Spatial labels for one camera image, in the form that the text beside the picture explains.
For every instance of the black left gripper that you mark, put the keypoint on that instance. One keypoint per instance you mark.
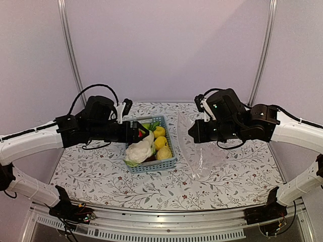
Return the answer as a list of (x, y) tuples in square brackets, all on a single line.
[(133, 137)]

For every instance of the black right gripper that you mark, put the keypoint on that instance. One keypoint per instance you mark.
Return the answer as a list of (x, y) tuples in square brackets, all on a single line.
[(200, 136)]

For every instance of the white radish toy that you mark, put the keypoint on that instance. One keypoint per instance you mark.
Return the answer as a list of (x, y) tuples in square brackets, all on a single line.
[(153, 126)]

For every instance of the clear zip top bag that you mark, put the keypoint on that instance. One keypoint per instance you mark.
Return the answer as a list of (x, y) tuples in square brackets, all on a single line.
[(201, 158)]

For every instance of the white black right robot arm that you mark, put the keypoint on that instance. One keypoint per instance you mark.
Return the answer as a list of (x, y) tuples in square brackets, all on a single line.
[(226, 117)]

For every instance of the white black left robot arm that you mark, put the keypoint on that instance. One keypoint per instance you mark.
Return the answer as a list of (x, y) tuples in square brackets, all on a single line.
[(101, 119)]

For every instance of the yellow lemon toy top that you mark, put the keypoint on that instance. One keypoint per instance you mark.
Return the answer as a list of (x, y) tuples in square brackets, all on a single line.
[(159, 132)]

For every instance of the yellow lemon toy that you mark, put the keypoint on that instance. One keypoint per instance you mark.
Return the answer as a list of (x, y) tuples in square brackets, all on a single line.
[(159, 132), (160, 142)]

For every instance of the yellow lemon toy middle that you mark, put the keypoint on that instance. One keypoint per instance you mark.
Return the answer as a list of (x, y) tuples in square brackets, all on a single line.
[(160, 142)]

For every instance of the blue plastic basket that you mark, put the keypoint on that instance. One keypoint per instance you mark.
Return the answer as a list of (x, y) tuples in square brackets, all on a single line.
[(156, 165)]

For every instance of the pale yellow round toy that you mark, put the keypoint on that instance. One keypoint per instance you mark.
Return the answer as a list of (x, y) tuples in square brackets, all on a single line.
[(164, 153)]

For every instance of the floral pattern table mat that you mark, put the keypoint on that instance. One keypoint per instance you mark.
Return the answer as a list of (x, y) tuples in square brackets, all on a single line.
[(242, 177)]

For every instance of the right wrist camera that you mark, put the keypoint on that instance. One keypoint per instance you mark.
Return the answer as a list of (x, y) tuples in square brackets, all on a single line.
[(203, 107)]

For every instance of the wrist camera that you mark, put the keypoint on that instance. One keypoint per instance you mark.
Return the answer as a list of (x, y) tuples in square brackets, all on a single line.
[(203, 107), (123, 109)]

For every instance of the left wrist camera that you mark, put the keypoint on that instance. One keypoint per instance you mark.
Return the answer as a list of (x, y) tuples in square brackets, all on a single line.
[(123, 109)]

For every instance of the front aluminium rail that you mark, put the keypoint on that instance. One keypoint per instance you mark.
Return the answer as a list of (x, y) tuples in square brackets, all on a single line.
[(126, 224)]

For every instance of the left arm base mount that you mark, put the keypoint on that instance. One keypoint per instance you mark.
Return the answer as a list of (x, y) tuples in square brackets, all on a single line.
[(73, 213)]

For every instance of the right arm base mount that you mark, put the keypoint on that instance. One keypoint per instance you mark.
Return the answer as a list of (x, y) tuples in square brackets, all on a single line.
[(270, 219)]

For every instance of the right aluminium frame post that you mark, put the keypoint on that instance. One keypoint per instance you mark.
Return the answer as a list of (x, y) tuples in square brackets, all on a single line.
[(264, 51)]

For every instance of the aluminium frame post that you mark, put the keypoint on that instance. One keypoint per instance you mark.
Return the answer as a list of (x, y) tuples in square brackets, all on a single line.
[(69, 44), (264, 51)]

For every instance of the left aluminium frame post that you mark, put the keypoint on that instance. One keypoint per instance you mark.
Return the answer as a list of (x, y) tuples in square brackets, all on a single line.
[(69, 44)]

